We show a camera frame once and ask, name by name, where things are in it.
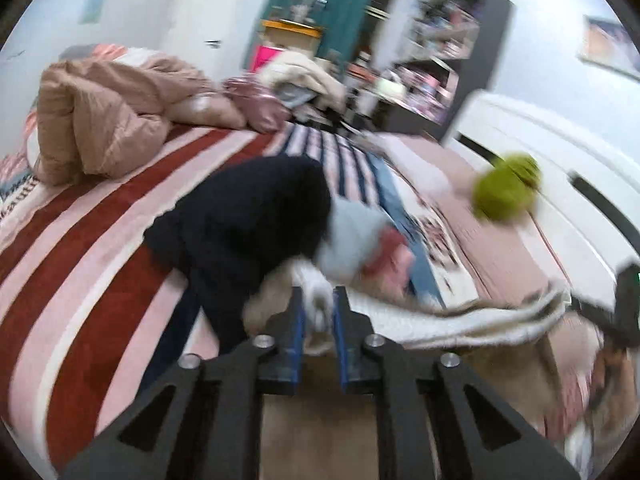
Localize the brown knit sweater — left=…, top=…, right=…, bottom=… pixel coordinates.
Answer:
left=242, top=257, right=626, bottom=480

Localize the white bed headboard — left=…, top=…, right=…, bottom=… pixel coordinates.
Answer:
left=444, top=91, right=639, bottom=306

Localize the pink pillow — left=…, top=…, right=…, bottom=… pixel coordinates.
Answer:
left=380, top=133, right=570, bottom=304

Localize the striped bed blanket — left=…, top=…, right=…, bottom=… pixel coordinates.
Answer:
left=1, top=125, right=478, bottom=474

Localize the green plush toy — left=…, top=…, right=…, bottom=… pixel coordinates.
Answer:
left=472, top=153, right=541, bottom=223

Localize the black garment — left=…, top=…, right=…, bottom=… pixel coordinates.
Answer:
left=143, top=155, right=332, bottom=354

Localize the light blue garment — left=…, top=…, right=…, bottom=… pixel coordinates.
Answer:
left=314, top=196, right=393, bottom=283

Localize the black bookshelf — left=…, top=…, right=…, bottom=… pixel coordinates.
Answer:
left=378, top=0, right=513, bottom=142

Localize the framed portrait photo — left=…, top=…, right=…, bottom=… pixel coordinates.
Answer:
left=579, top=16, right=640, bottom=79

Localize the pink satin bag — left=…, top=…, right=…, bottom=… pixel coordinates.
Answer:
left=222, top=74, right=291, bottom=134

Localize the pink striped duvet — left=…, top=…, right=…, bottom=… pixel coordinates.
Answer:
left=27, top=49, right=246, bottom=185

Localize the yellow topped cabinet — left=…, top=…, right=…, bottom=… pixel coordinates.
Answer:
left=250, top=20, right=323, bottom=73

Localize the white door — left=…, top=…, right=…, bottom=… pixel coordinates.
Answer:
left=160, top=0, right=262, bottom=80

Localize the glass display case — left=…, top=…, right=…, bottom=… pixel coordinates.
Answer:
left=284, top=0, right=328, bottom=26

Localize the blue wall poster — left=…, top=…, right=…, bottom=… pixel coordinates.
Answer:
left=79, top=0, right=106, bottom=25

